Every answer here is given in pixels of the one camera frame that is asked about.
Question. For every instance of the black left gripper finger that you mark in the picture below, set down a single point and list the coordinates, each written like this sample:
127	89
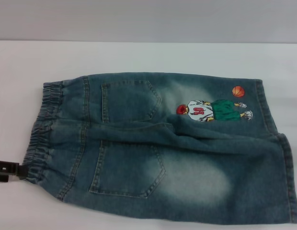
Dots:
9	165
1	179

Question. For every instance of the blue denim shorts basketball print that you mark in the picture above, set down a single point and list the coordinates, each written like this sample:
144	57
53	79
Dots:
186	167

